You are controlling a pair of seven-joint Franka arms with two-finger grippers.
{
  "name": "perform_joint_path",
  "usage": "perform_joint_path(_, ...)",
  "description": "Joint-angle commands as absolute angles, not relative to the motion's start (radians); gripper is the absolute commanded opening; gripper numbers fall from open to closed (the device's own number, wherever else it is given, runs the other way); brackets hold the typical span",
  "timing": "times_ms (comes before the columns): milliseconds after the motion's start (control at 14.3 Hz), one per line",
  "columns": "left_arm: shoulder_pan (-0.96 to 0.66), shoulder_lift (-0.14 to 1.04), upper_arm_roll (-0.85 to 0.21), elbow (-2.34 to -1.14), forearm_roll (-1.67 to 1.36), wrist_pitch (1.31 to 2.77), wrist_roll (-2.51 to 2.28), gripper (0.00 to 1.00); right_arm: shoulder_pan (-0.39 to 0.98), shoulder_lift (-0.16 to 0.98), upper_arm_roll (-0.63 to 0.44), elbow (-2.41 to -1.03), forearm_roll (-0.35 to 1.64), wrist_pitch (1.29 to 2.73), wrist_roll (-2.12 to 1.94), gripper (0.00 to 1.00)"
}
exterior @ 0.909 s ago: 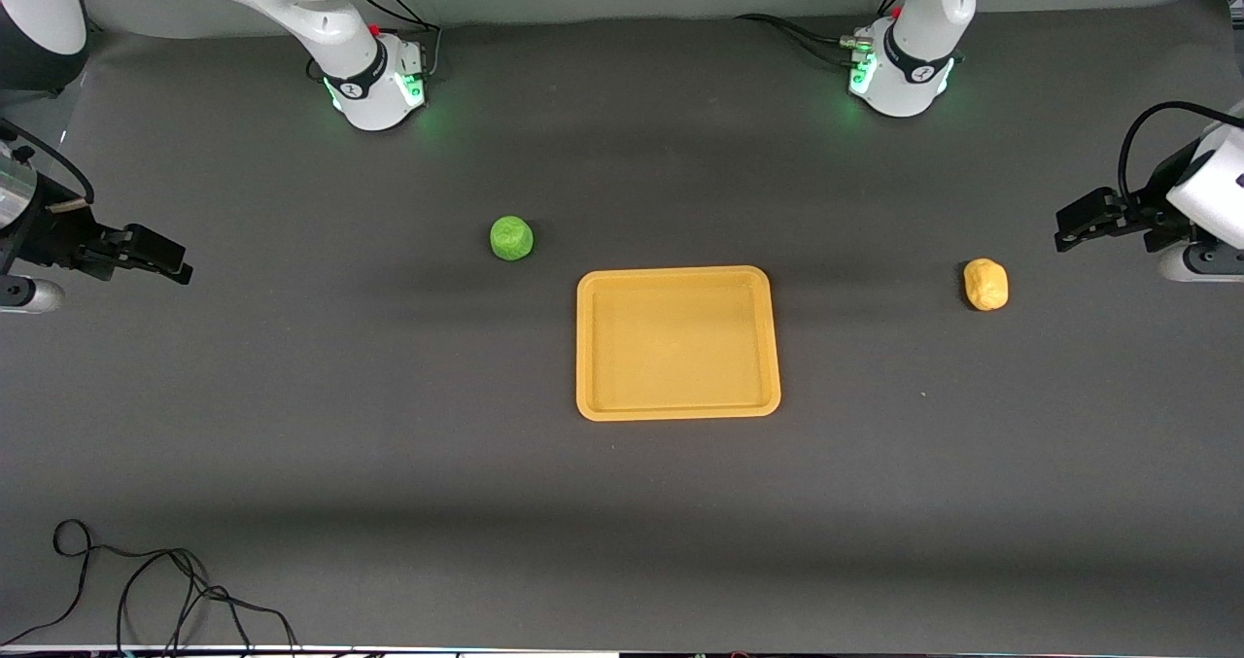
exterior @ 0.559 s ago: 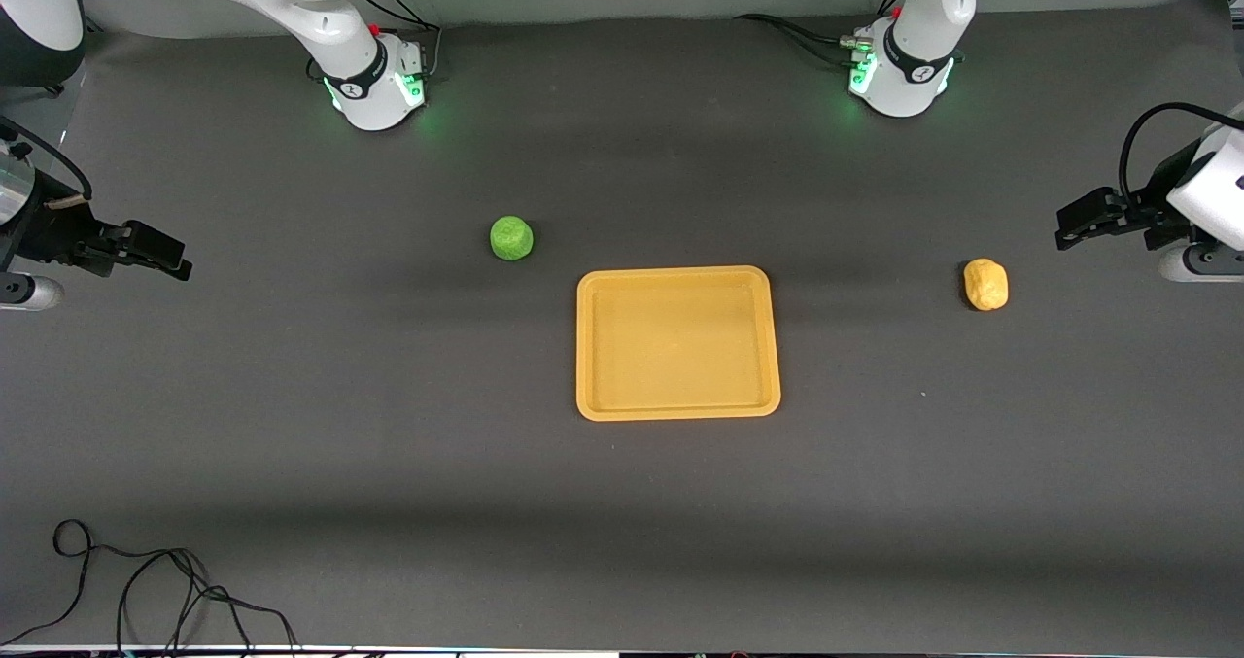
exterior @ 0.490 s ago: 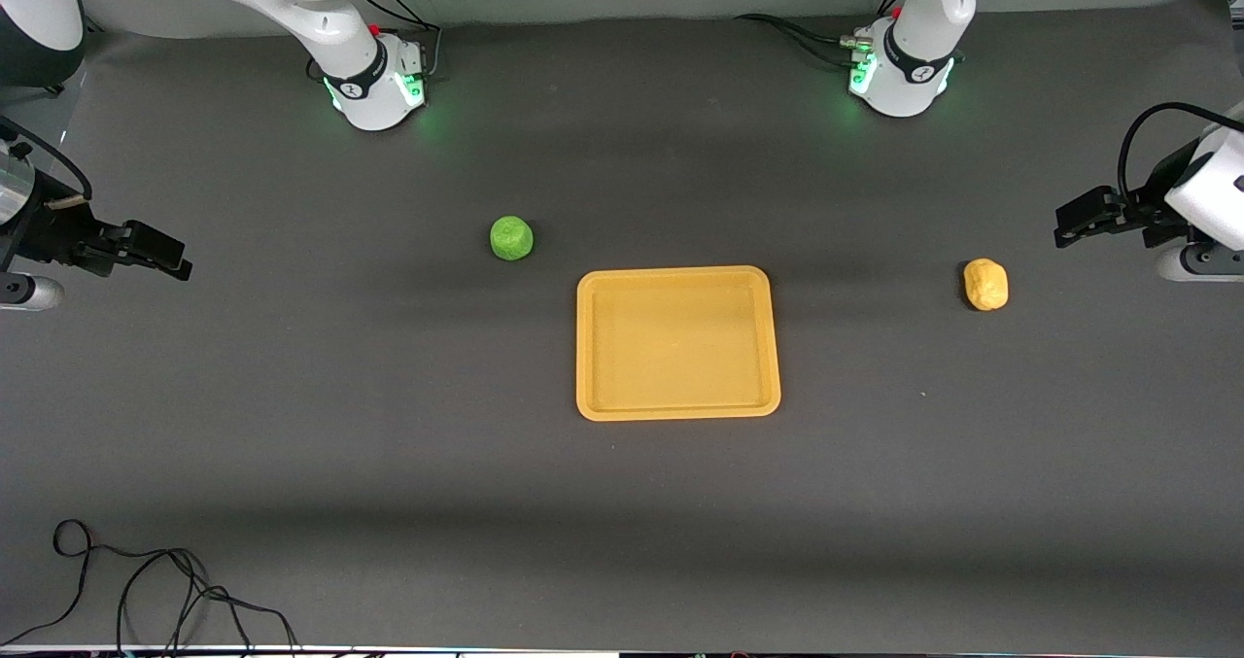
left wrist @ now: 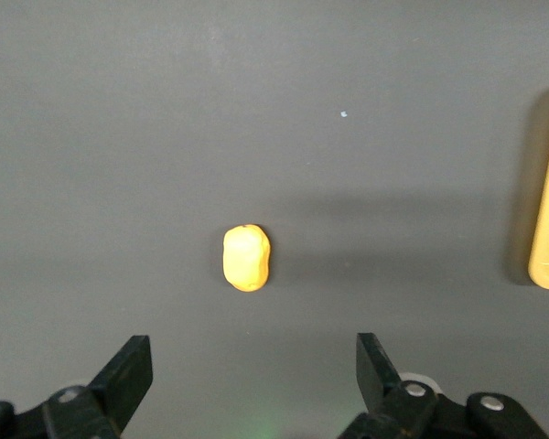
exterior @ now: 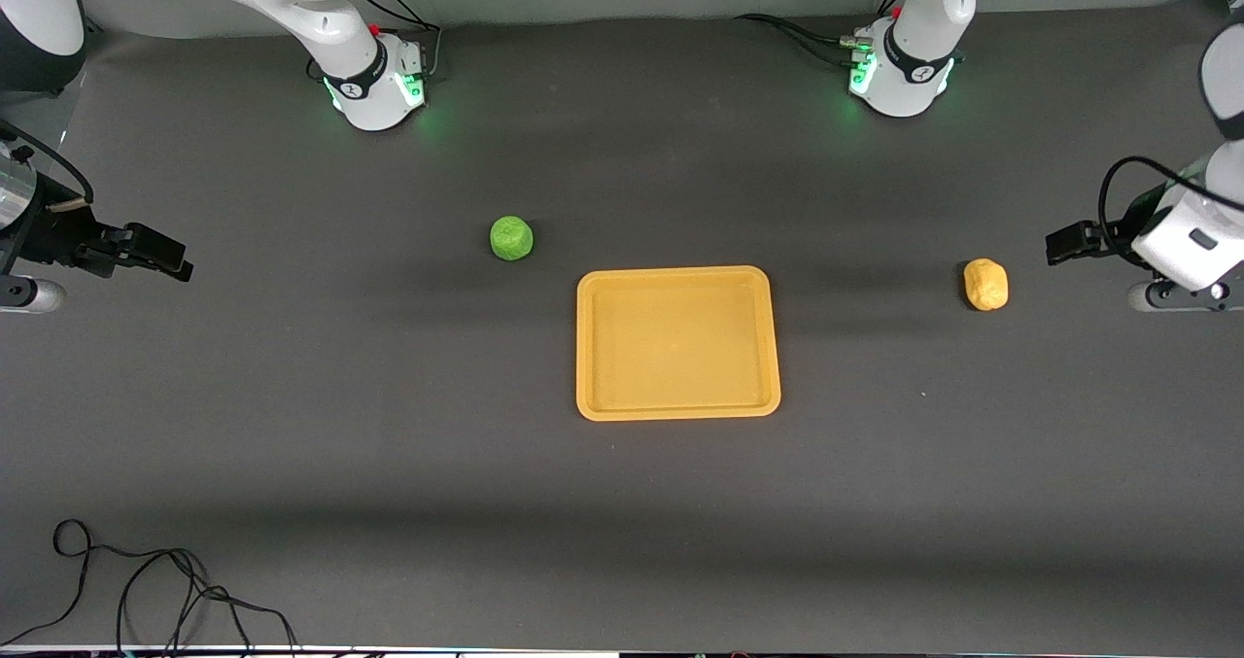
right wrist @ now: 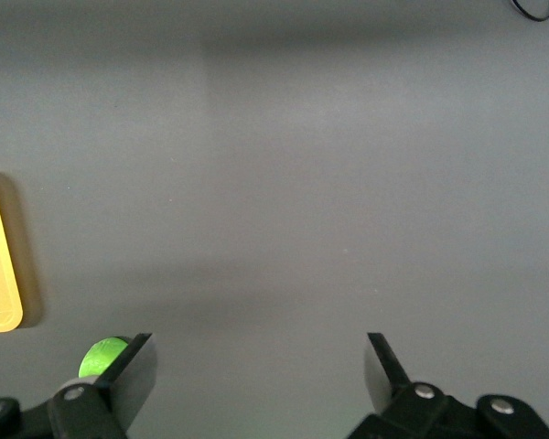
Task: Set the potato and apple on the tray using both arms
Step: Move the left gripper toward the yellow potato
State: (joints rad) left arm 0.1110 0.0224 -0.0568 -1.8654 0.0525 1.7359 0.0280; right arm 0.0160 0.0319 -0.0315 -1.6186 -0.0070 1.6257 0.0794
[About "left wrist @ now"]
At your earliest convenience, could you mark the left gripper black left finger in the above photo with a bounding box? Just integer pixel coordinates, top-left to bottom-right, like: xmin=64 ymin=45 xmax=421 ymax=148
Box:
xmin=0 ymin=335 xmax=155 ymax=439

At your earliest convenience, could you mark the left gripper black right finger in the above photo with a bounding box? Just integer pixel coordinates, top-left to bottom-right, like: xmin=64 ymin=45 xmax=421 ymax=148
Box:
xmin=338 ymin=332 xmax=549 ymax=439

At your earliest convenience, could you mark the yellow potato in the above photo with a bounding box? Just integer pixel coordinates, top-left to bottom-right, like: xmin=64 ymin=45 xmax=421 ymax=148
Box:
xmin=222 ymin=223 xmax=272 ymax=293

